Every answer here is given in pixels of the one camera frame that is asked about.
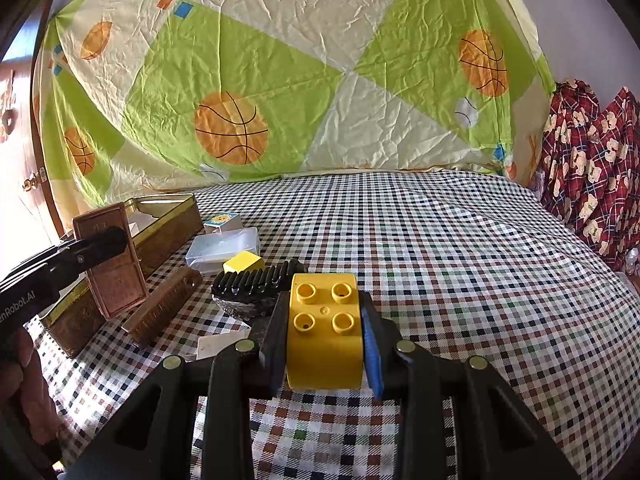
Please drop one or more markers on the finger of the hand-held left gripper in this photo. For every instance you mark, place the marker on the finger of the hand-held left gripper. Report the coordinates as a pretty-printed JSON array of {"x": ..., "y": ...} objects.
[{"x": 95, "y": 247}]

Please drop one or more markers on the wooden door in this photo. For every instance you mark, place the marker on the wooden door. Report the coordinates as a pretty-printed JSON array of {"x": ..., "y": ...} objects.
[{"x": 20, "y": 135}]

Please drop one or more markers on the white cardboard box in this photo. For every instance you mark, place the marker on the white cardboard box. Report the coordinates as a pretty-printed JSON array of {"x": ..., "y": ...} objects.
[{"x": 142, "y": 222}]

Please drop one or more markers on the brown rectangular bar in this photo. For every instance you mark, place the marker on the brown rectangular bar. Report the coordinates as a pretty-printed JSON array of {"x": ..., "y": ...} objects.
[{"x": 160, "y": 310}]

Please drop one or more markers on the brass door knob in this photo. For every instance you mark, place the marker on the brass door knob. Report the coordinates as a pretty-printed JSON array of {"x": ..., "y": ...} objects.
[{"x": 35, "y": 179}]

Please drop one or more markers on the copper brown box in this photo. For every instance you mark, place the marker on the copper brown box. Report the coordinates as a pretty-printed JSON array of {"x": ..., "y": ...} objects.
[{"x": 117, "y": 285}]

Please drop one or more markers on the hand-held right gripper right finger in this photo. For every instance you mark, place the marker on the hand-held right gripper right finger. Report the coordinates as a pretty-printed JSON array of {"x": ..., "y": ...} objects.
[{"x": 372, "y": 355}]

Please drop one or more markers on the white block with sun print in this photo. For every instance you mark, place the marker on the white block with sun print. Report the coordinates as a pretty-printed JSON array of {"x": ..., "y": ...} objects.
[{"x": 220, "y": 221}]

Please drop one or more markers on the checkered bed sheet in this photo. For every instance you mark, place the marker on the checkered bed sheet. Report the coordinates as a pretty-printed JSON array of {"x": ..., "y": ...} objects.
[{"x": 450, "y": 260}]

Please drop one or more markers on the black white patterned pouch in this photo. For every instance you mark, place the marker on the black white patterned pouch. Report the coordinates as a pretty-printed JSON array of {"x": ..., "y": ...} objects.
[{"x": 240, "y": 310}]

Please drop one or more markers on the clear plastic box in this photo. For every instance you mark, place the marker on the clear plastic box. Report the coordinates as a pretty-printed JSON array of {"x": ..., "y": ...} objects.
[{"x": 220, "y": 245}]

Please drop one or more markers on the red plaid bear cloth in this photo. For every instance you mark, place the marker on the red plaid bear cloth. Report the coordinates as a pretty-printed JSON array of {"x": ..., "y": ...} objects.
[{"x": 590, "y": 170}]

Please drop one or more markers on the yellow toy brick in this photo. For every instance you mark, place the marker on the yellow toy brick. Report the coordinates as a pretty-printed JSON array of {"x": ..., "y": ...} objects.
[{"x": 320, "y": 355}]

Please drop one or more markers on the black comb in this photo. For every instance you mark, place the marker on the black comb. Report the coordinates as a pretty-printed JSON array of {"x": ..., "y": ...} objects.
[{"x": 250, "y": 282}]

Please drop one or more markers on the person's left hand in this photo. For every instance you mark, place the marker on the person's left hand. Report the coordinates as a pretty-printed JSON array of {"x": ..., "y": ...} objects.
[{"x": 35, "y": 390}]

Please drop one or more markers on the yellow cube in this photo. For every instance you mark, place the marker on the yellow cube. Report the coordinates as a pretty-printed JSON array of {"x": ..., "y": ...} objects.
[{"x": 245, "y": 262}]

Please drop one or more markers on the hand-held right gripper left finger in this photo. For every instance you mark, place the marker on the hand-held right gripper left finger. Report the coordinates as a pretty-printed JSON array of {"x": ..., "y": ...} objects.
[{"x": 277, "y": 355}]

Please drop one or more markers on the basketball print bed sheet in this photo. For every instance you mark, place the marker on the basketball print bed sheet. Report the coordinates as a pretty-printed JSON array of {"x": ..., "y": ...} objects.
[{"x": 300, "y": 60}]

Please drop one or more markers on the white card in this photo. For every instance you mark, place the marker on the white card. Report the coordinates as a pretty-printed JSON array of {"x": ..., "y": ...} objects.
[{"x": 215, "y": 345}]

